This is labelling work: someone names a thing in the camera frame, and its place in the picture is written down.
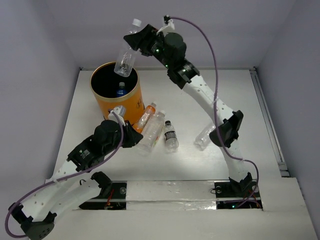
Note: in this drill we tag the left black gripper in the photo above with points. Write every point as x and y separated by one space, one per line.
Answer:
129 136

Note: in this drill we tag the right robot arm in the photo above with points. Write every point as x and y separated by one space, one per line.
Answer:
170 50

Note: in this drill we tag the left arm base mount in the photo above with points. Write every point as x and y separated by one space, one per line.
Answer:
112 194

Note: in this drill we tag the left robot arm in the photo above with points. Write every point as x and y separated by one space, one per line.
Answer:
35 214

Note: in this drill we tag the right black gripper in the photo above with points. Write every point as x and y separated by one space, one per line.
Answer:
143 39

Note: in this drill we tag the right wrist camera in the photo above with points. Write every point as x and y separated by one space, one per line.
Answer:
168 26

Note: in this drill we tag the orange cylindrical bin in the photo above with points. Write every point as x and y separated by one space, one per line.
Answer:
111 90

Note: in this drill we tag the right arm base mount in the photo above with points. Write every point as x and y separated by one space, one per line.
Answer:
232 194

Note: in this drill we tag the clear bottle colourful label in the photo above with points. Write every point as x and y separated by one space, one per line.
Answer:
152 132

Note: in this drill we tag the clear crushed plastic bottle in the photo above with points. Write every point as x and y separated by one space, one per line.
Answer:
203 138

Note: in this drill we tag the orange drink bottle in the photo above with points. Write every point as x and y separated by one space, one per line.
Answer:
148 112

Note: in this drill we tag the blue label water bottle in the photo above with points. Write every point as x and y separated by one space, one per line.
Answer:
121 90

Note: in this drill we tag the small black label bottle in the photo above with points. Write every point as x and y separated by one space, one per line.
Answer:
170 137

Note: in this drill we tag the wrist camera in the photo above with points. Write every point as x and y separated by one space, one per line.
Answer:
168 26
119 110

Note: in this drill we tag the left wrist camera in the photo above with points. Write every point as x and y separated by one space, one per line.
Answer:
119 110

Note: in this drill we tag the clear bottle white cap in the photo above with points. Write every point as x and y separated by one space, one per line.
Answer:
126 58

